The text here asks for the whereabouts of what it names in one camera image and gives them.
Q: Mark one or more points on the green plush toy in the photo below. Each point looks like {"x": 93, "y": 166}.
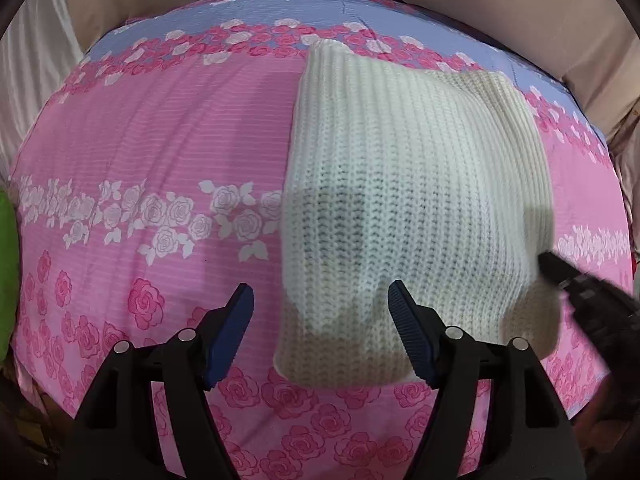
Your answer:
{"x": 9, "y": 272}

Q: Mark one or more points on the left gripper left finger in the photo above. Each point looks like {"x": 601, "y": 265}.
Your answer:
{"x": 115, "y": 432}

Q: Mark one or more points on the beige bed sheet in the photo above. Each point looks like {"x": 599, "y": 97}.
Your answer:
{"x": 590, "y": 45}

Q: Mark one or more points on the pink floral quilt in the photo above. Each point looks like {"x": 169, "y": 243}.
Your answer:
{"x": 150, "y": 187}

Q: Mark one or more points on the white knitted garment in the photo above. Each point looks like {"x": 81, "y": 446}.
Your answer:
{"x": 435, "y": 179}

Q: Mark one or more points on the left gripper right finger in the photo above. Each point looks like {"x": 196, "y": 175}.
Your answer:
{"x": 527, "y": 434}

